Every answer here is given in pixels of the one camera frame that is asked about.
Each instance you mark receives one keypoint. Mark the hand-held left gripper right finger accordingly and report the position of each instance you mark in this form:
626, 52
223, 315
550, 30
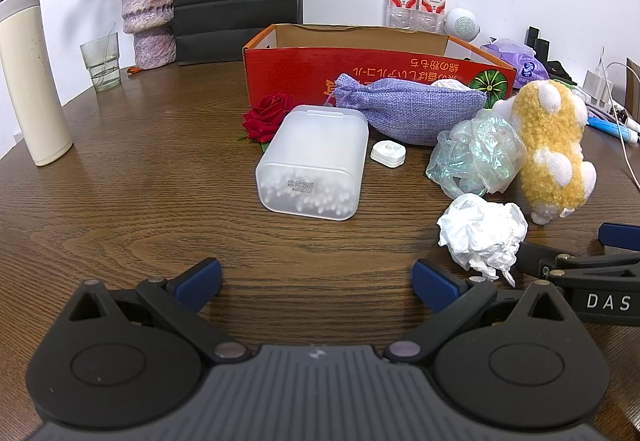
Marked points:
434, 283

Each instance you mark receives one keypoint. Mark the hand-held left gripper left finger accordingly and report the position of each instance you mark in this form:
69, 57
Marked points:
200, 280

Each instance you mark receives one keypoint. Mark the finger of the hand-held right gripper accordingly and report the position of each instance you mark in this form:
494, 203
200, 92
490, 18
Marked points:
542, 258
617, 233

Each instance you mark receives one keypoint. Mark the white tissue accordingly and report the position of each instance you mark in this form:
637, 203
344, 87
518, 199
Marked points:
482, 233

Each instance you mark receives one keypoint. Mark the alpaca plush toy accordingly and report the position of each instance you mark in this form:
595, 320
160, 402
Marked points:
550, 146

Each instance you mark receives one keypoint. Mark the iridescent plastic wrap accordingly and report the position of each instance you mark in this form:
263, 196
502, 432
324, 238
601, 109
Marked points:
475, 153

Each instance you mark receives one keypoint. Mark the translucent cotton swab box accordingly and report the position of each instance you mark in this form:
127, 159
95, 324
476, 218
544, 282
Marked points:
312, 161

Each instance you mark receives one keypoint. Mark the red artificial rose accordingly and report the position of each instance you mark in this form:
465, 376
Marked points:
265, 118

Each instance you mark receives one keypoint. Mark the purple fabric pouch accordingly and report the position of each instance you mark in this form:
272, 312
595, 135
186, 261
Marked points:
410, 108

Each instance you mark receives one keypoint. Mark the white cloth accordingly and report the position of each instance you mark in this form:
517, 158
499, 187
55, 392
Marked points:
447, 83

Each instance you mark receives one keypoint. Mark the red cardboard box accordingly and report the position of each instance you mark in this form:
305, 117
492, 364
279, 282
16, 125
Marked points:
300, 76

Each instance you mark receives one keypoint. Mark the small white plastic cap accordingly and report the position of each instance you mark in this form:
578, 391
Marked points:
388, 153

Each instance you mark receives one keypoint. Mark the purple tissue pack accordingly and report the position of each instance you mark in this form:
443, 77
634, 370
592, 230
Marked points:
515, 58

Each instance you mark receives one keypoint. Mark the black rectangular blocks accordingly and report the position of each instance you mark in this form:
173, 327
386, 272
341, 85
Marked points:
537, 41

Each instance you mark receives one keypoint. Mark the orange fallen petal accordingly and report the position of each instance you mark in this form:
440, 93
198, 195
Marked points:
134, 69

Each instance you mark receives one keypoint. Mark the clear drinking glass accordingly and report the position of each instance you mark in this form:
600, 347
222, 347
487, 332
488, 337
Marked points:
101, 66

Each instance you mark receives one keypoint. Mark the white round robot speaker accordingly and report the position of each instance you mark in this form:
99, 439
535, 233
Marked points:
462, 23

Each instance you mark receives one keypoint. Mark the white thermos bottle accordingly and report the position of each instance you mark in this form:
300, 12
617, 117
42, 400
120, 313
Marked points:
30, 76

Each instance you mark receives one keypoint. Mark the mottled pink vase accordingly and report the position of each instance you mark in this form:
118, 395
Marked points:
147, 16

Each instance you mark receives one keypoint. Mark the white wall charger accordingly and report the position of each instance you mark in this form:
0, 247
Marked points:
596, 86

